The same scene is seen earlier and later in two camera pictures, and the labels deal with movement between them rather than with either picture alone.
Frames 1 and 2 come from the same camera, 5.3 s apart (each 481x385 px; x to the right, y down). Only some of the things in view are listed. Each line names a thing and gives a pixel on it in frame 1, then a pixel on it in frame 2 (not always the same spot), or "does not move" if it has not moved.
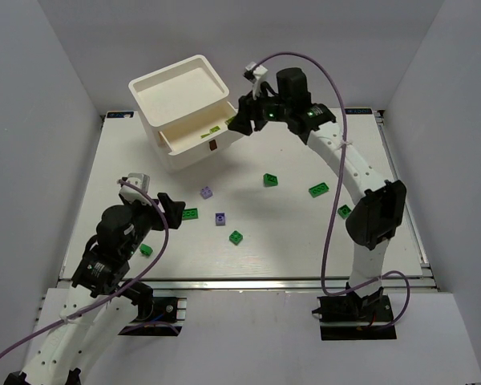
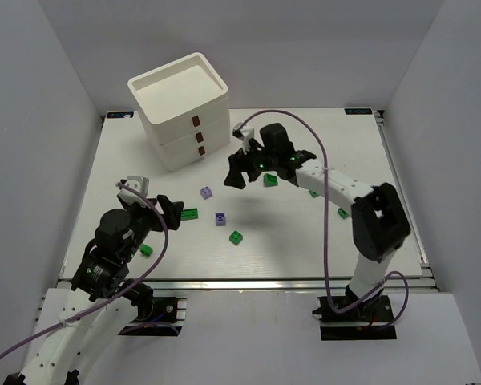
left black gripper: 162,212 does not move
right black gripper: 249,113 → 248,164
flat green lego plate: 189,213 does not move
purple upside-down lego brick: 220,219 does not move
